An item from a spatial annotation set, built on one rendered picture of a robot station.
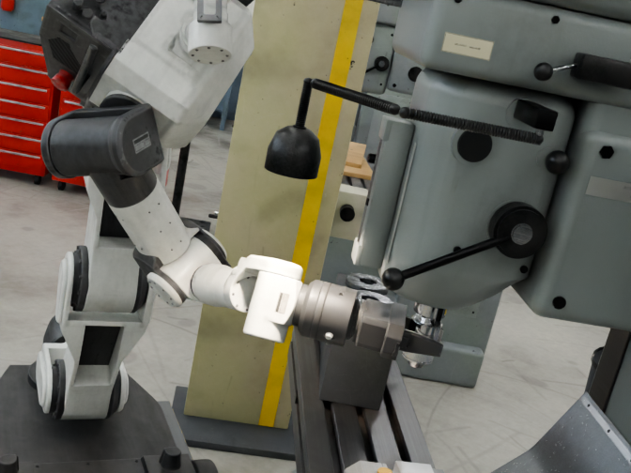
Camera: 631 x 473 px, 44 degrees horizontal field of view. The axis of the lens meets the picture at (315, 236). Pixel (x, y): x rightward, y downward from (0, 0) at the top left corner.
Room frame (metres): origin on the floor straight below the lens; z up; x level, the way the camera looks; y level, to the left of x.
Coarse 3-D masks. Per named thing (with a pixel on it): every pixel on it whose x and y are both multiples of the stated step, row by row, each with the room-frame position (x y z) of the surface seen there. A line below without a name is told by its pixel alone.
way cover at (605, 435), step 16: (592, 400) 1.27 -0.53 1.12; (576, 416) 1.27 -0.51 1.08; (592, 416) 1.24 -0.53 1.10; (560, 432) 1.27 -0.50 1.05; (576, 432) 1.24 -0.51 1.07; (592, 432) 1.21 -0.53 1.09; (608, 432) 1.18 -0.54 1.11; (544, 448) 1.27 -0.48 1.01; (560, 448) 1.24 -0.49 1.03; (576, 448) 1.21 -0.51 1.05; (592, 448) 1.18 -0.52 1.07; (608, 448) 1.15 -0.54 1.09; (624, 448) 1.13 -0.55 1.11; (512, 464) 1.28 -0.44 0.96; (528, 464) 1.26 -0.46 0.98; (544, 464) 1.24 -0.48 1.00; (560, 464) 1.21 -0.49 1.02; (576, 464) 1.18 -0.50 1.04; (592, 464) 1.15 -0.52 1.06; (608, 464) 1.13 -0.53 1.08; (624, 464) 1.10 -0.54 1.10
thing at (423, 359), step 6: (414, 330) 1.08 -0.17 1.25; (420, 330) 1.07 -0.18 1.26; (426, 336) 1.07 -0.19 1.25; (432, 336) 1.07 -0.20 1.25; (438, 336) 1.08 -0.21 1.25; (402, 354) 1.09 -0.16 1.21; (408, 354) 1.08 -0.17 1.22; (414, 354) 1.07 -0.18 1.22; (420, 354) 1.07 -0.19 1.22; (414, 360) 1.07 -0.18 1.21; (420, 360) 1.07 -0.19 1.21; (426, 360) 1.07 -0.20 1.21; (432, 360) 1.08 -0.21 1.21
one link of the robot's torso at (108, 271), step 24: (168, 168) 1.61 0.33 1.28; (96, 192) 1.52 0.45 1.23; (96, 216) 1.52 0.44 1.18; (96, 240) 1.52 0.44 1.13; (120, 240) 1.58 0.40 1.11; (96, 264) 1.52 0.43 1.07; (120, 264) 1.55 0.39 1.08; (72, 288) 1.52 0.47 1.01; (96, 288) 1.52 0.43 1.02; (120, 288) 1.54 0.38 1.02; (144, 288) 1.57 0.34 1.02; (96, 312) 1.56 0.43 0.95; (120, 312) 1.57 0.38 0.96
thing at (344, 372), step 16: (352, 288) 1.49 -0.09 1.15; (368, 288) 1.48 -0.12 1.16; (384, 288) 1.50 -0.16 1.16; (320, 352) 1.55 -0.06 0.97; (336, 352) 1.36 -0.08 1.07; (352, 352) 1.36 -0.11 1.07; (368, 352) 1.36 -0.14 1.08; (320, 368) 1.47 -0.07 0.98; (336, 368) 1.36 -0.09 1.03; (352, 368) 1.36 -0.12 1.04; (368, 368) 1.36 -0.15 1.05; (384, 368) 1.36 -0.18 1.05; (320, 384) 1.39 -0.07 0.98; (336, 384) 1.36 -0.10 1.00; (352, 384) 1.36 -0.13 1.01; (368, 384) 1.36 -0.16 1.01; (384, 384) 1.36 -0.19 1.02; (336, 400) 1.36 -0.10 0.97; (352, 400) 1.36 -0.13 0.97; (368, 400) 1.36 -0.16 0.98
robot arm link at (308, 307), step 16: (256, 288) 1.11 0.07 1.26; (272, 288) 1.09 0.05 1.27; (288, 288) 1.09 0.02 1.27; (304, 288) 1.10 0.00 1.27; (320, 288) 1.09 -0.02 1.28; (256, 304) 1.09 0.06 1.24; (272, 304) 1.08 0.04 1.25; (288, 304) 1.08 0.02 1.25; (304, 304) 1.08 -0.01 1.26; (320, 304) 1.07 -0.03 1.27; (256, 320) 1.08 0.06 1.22; (272, 320) 1.07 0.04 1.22; (288, 320) 1.08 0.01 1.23; (304, 320) 1.07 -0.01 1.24; (256, 336) 1.07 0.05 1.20; (272, 336) 1.07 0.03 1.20; (304, 336) 1.09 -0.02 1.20
